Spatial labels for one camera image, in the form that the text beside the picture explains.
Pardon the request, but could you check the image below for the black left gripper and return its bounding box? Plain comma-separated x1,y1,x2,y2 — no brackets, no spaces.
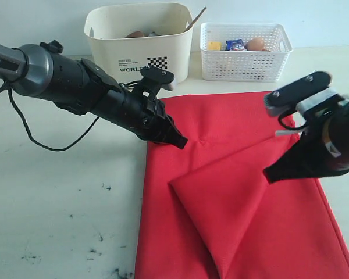
98,89,188,149

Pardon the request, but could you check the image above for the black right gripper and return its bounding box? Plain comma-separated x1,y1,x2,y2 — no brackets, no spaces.
262,113,340,184

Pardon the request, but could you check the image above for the red table cloth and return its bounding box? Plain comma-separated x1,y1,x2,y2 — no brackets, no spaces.
134,92,349,278

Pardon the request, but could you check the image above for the yellow cheese wedge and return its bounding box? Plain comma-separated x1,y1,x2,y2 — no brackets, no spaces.
207,41,222,51

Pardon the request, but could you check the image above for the brown wooden plate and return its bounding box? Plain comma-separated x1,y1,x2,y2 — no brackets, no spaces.
126,31,145,38

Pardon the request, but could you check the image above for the blue white milk carton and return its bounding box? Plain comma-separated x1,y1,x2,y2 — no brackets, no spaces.
226,38,246,51

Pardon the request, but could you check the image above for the brown egg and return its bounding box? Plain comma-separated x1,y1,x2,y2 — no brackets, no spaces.
245,37,265,51

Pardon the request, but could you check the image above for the wooden chopstick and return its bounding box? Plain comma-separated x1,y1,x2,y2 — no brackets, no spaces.
184,6,207,32

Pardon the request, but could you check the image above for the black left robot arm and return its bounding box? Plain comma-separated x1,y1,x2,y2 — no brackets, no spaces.
0,41,187,149

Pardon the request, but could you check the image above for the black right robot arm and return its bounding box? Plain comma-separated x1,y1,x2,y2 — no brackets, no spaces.
263,102,349,184

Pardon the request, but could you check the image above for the white perforated plastic basket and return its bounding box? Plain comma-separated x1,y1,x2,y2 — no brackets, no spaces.
200,22,293,82

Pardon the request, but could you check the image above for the cream plastic bin WORLD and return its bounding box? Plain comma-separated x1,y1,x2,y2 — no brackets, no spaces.
84,3,193,83

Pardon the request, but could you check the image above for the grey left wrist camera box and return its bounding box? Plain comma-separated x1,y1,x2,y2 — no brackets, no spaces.
140,66,176,91

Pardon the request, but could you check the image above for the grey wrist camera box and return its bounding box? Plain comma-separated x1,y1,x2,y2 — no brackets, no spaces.
140,66,176,91
263,71,343,117

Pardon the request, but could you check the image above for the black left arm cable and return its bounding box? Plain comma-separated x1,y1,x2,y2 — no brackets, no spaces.
0,81,101,152

